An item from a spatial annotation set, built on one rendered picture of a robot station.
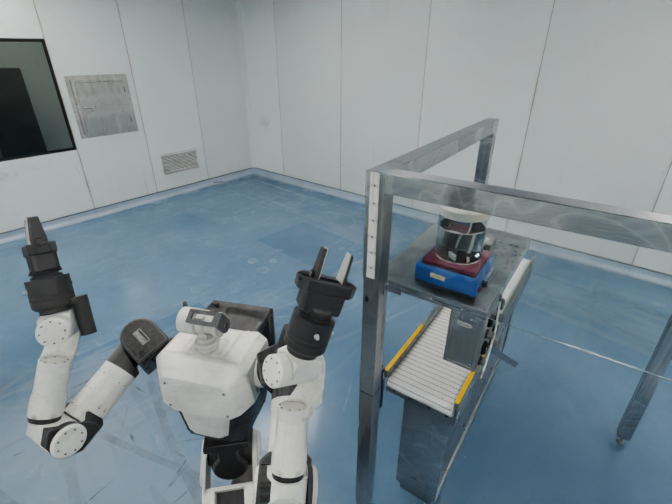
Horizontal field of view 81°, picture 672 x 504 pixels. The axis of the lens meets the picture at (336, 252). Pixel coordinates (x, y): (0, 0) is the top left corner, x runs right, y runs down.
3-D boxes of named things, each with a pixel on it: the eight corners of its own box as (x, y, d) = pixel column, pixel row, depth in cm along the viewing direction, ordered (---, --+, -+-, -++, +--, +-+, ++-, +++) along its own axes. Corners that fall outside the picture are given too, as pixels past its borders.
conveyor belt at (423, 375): (450, 420, 139) (452, 410, 136) (386, 389, 151) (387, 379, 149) (530, 266, 237) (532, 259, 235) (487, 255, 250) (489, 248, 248)
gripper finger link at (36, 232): (40, 215, 90) (47, 242, 91) (23, 218, 88) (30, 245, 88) (41, 215, 89) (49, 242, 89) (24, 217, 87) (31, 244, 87)
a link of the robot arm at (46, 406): (26, 366, 92) (12, 449, 92) (46, 379, 87) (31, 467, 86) (75, 360, 101) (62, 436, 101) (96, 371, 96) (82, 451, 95)
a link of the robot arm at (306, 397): (295, 356, 77) (290, 426, 76) (328, 351, 83) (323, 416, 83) (275, 349, 81) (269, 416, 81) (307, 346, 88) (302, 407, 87)
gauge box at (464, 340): (474, 373, 123) (485, 321, 114) (442, 359, 128) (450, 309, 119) (494, 335, 139) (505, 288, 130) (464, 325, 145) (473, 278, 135)
